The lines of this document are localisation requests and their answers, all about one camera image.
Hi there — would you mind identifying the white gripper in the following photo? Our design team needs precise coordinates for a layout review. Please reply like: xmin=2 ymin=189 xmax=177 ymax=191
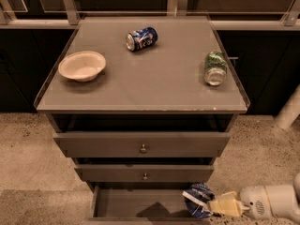
xmin=208 ymin=186 xmax=270 ymax=219

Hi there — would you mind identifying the blue chip bag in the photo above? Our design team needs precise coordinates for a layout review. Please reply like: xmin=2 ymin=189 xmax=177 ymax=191
xmin=182 ymin=183 xmax=215 ymax=218

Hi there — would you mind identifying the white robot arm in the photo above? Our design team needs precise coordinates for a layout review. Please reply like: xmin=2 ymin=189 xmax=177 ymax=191
xmin=208 ymin=173 xmax=300 ymax=225

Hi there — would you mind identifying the bottom grey drawer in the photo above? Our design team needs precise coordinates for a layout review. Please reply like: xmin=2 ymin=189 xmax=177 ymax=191
xmin=82 ymin=186 xmax=209 ymax=225

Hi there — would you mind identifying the grey drawer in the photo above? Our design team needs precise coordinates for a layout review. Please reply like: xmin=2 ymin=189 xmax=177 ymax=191
xmin=75 ymin=164 xmax=214 ymax=183
xmin=82 ymin=186 xmax=209 ymax=225
xmin=53 ymin=131 xmax=230 ymax=158

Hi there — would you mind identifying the grey drawer cabinet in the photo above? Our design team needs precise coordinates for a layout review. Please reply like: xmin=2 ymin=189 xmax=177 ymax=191
xmin=33 ymin=15 xmax=251 ymax=225

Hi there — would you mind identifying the top grey drawer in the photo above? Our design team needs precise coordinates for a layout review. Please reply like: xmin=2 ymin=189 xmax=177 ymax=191
xmin=53 ymin=131 xmax=230 ymax=158

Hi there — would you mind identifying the middle grey drawer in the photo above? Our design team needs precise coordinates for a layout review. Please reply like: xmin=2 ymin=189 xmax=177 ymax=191
xmin=75 ymin=164 xmax=214 ymax=183

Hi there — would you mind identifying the green soda can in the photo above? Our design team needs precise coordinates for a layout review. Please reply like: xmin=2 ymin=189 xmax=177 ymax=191
xmin=204 ymin=51 xmax=228 ymax=86

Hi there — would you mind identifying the blue soda can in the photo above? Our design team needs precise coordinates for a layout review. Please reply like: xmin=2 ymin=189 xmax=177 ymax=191
xmin=126 ymin=27 xmax=158 ymax=52

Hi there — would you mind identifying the white paper bowl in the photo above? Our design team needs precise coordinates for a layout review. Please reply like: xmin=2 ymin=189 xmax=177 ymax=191
xmin=58 ymin=51 xmax=106 ymax=83

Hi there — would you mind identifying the metal railing frame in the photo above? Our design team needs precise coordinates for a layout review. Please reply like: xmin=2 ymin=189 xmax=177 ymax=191
xmin=1 ymin=0 xmax=300 ymax=31

